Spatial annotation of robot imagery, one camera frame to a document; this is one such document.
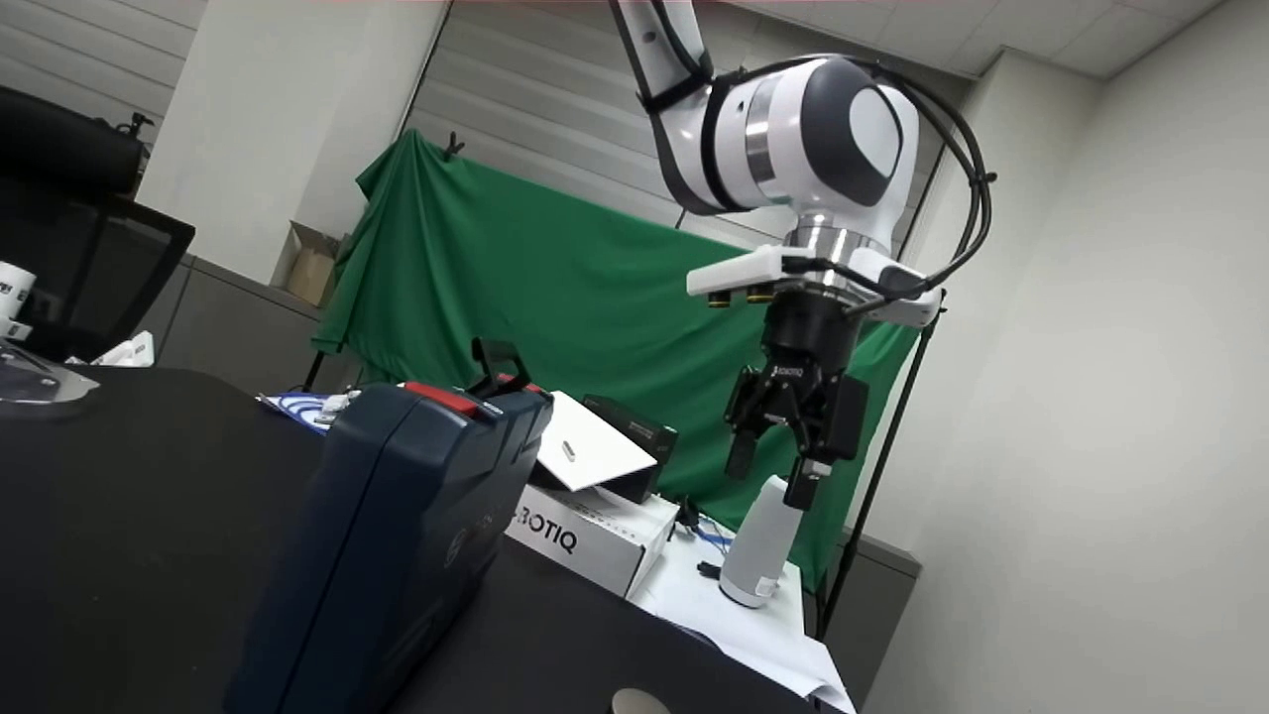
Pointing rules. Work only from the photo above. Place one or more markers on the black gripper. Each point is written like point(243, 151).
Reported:
point(806, 390)

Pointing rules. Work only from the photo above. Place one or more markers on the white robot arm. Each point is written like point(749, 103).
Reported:
point(821, 140)

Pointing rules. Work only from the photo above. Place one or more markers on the white plastic bottle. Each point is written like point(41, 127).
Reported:
point(759, 549)

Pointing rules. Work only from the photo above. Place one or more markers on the white Robotiq cardboard box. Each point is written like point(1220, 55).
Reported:
point(599, 534)

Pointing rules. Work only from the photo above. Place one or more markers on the white paper sheet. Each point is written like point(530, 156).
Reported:
point(582, 448)

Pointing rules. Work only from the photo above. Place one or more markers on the black backdrop stand pole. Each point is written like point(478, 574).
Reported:
point(875, 476)

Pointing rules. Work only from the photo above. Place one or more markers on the green backdrop cloth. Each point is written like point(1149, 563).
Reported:
point(453, 250)

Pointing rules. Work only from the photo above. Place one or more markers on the brown cardboard box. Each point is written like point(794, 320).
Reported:
point(305, 263)

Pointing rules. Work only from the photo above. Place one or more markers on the black office chair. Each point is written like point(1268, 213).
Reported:
point(74, 218)

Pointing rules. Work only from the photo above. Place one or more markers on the clear plastic container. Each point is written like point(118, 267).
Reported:
point(32, 381)

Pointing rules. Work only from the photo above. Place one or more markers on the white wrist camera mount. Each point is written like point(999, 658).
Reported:
point(863, 284)

